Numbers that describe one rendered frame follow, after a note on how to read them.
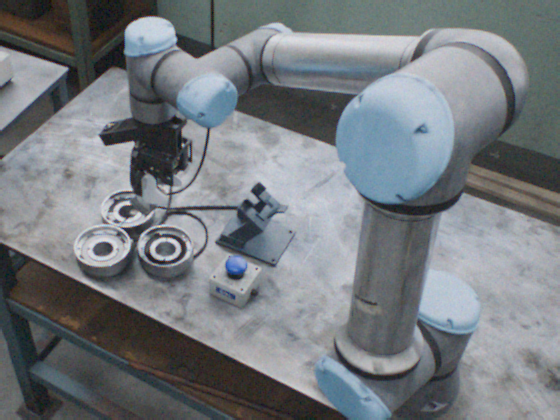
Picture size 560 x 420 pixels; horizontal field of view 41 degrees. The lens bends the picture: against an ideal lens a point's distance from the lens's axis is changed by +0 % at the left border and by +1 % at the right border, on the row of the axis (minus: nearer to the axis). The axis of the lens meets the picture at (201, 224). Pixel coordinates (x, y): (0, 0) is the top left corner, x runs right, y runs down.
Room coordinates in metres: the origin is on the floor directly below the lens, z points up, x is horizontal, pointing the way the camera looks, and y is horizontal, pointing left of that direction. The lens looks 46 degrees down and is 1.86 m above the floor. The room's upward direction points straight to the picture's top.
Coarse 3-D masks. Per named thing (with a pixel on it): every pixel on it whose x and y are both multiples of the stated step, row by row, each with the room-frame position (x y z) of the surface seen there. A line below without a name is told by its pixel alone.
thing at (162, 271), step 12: (156, 228) 0.96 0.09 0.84; (168, 228) 0.97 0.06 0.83; (180, 228) 0.96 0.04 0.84; (144, 240) 0.94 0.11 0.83; (156, 240) 0.94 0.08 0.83; (168, 240) 0.94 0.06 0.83; (156, 252) 0.92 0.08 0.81; (192, 252) 0.91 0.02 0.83; (144, 264) 0.88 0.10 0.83; (156, 264) 0.87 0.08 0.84; (180, 264) 0.87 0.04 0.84; (156, 276) 0.87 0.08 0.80; (168, 276) 0.87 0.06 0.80
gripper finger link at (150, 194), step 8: (144, 176) 0.92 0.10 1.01; (152, 176) 0.92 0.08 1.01; (144, 184) 0.92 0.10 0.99; (152, 184) 0.92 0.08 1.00; (144, 192) 0.92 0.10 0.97; (152, 192) 0.92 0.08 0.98; (160, 192) 0.91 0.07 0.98; (144, 200) 0.92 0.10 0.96; (152, 200) 0.92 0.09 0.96; (160, 200) 0.91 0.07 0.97
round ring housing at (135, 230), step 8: (120, 192) 1.06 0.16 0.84; (128, 192) 1.07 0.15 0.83; (104, 200) 1.04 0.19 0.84; (112, 200) 1.05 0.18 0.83; (104, 208) 1.02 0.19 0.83; (120, 208) 1.03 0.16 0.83; (128, 208) 1.04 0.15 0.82; (104, 216) 0.99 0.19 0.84; (120, 216) 1.03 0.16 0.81; (136, 216) 1.00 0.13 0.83; (152, 216) 1.00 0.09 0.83; (112, 224) 0.97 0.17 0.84; (136, 224) 0.97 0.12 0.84; (144, 224) 0.98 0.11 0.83; (128, 232) 0.96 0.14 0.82; (136, 232) 0.97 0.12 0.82
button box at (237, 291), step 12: (252, 264) 0.87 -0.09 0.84; (216, 276) 0.84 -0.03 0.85; (228, 276) 0.84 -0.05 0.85; (240, 276) 0.84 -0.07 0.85; (252, 276) 0.84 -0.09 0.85; (216, 288) 0.83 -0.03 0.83; (228, 288) 0.81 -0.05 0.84; (240, 288) 0.81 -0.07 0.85; (252, 288) 0.83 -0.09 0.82; (228, 300) 0.81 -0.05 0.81; (240, 300) 0.80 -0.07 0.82
